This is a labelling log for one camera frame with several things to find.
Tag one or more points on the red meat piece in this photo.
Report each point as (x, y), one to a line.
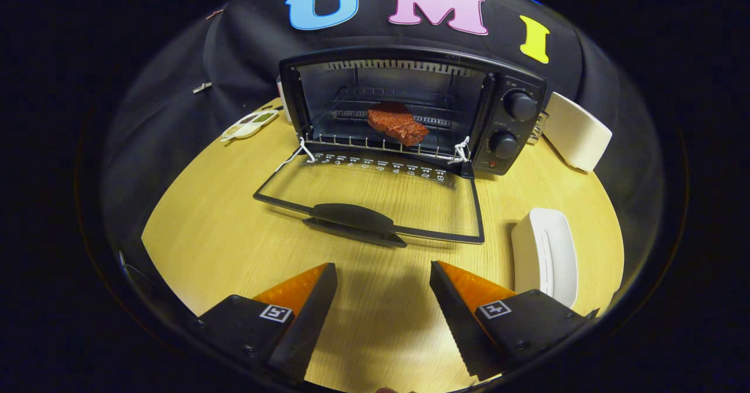
(398, 123)

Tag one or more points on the white divided spice dish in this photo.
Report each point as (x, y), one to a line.
(249, 125)

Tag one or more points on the white toaster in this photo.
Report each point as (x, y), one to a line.
(577, 132)

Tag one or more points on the black toaster oven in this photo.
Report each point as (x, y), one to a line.
(498, 125)

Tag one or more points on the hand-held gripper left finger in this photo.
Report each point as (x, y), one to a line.
(307, 323)

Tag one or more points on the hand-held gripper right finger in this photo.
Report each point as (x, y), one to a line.
(463, 331)

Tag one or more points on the pink clip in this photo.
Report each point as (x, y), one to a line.
(214, 14)

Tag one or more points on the white rectangular tray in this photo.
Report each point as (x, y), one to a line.
(545, 252)

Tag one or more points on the silver clip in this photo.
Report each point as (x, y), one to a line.
(202, 87)

